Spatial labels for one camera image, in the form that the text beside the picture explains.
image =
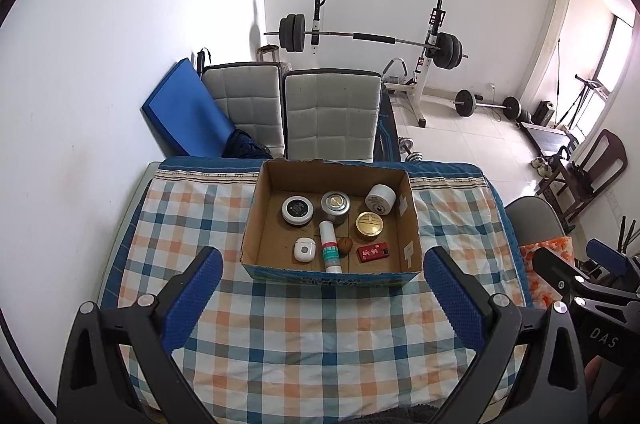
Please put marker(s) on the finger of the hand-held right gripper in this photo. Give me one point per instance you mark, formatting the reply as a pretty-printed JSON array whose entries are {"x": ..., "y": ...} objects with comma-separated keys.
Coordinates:
[
  {"x": 605, "y": 254},
  {"x": 555, "y": 274}
]

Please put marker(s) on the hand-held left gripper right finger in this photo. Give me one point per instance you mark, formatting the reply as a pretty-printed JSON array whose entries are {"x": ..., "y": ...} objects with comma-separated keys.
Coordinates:
[{"x": 452, "y": 299}]

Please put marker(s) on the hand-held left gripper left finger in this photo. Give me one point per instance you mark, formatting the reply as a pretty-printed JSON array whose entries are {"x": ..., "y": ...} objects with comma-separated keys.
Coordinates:
[{"x": 197, "y": 294}]

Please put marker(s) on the cardboard box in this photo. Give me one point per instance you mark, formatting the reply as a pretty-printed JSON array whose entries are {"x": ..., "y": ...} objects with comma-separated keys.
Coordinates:
[{"x": 260, "y": 229}]

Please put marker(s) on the red rectangular box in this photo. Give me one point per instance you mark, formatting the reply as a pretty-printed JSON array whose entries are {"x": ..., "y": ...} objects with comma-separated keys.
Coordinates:
[{"x": 372, "y": 252}]

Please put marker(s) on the round gold tin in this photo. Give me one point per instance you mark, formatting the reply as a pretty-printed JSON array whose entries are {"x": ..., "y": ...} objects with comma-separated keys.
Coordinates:
[{"x": 370, "y": 224}]

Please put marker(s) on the small white oval case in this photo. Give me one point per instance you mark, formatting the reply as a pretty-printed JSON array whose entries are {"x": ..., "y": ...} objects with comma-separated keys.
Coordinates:
[{"x": 304, "y": 249}]

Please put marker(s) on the brown walnut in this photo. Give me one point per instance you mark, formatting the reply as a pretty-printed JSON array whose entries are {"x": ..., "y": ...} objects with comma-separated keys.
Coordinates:
[{"x": 345, "y": 246}]

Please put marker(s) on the round white black jar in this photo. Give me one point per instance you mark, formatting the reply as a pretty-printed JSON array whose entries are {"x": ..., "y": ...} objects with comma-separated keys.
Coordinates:
[{"x": 297, "y": 209}]

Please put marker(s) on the white tube with teal band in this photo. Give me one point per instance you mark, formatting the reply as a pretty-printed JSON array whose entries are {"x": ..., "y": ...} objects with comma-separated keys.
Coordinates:
[{"x": 330, "y": 249}]

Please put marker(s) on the person's right hand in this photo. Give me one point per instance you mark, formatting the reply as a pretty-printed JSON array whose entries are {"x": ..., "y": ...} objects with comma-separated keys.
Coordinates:
[{"x": 596, "y": 384}]

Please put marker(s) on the orange patterned cloth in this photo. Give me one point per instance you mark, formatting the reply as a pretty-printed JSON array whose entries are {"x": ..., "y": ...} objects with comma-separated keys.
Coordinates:
[{"x": 547, "y": 269}]

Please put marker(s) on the grey round chair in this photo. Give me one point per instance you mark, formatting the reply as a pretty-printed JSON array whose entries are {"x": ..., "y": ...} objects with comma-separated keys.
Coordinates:
[{"x": 532, "y": 216}]

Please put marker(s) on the brown wooden chair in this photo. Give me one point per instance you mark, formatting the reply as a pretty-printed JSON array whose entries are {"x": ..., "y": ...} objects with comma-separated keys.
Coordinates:
[{"x": 602, "y": 164}]

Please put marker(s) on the white tape roll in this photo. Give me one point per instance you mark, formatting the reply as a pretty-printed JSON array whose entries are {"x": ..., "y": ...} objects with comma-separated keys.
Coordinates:
[{"x": 380, "y": 198}]

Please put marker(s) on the dark floor mat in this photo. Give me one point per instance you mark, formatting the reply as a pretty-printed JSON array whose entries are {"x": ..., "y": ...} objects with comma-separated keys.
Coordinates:
[{"x": 550, "y": 137}]

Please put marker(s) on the round silver tin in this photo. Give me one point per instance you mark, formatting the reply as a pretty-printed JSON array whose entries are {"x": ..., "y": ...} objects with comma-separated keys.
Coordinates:
[{"x": 335, "y": 204}]

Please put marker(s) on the small dumbbell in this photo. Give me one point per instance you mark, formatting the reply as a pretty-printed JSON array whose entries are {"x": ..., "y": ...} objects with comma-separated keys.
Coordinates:
[{"x": 412, "y": 153}]

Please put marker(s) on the black tripod stand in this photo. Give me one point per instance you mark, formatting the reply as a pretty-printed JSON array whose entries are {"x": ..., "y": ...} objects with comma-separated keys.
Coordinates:
[{"x": 575, "y": 104}]

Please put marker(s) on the small black heater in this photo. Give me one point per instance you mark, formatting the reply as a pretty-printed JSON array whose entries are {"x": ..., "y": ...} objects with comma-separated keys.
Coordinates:
[{"x": 544, "y": 113}]

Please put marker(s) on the dark quilted cloth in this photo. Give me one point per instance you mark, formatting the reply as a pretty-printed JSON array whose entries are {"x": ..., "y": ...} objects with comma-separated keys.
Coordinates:
[{"x": 247, "y": 147}]

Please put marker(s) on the black blue chair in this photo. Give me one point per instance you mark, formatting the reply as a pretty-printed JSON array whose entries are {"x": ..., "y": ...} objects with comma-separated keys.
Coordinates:
[{"x": 390, "y": 129}]

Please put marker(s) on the blue folded mat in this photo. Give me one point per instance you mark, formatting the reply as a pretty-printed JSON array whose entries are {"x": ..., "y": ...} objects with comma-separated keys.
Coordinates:
[{"x": 185, "y": 109}]

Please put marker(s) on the short barbell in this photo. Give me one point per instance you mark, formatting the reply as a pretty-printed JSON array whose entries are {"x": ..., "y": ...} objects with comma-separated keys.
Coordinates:
[{"x": 465, "y": 103}]

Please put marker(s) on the grey padded chair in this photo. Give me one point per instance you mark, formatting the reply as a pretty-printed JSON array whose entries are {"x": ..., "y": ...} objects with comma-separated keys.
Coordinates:
[
  {"x": 330, "y": 114},
  {"x": 245, "y": 104}
]

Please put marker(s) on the white barbell rack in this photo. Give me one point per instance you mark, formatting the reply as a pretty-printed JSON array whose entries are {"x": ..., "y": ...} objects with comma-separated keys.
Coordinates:
[{"x": 430, "y": 69}]

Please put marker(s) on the barbell with black plates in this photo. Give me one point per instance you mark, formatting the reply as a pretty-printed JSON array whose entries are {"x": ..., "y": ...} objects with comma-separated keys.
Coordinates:
[{"x": 292, "y": 33}]

